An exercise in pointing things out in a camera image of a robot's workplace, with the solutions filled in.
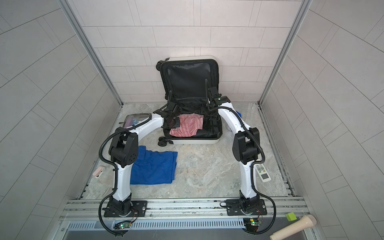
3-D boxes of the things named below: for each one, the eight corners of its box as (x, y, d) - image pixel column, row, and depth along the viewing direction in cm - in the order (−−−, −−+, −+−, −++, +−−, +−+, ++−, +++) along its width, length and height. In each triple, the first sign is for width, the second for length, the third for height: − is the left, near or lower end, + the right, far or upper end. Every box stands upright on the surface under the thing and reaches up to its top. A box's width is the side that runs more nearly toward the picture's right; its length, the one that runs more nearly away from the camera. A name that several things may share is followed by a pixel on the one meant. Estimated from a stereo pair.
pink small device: (94, 177, 82) (91, 175, 79) (98, 168, 85) (95, 166, 82) (101, 177, 82) (98, 175, 79) (105, 168, 85) (102, 166, 82)
